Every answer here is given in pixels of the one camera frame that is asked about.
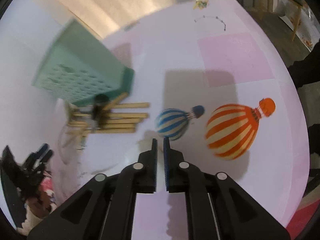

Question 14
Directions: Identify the person's left hand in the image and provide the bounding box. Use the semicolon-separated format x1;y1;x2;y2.
23;189;57;230

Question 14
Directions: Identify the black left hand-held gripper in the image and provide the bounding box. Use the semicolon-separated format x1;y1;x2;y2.
1;144;53;227

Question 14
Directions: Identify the pink balloon print tablecloth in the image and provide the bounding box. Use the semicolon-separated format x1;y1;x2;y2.
53;0;309;240

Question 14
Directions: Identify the green perforated utensil basket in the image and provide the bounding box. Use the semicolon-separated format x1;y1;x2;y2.
32;20;134;107

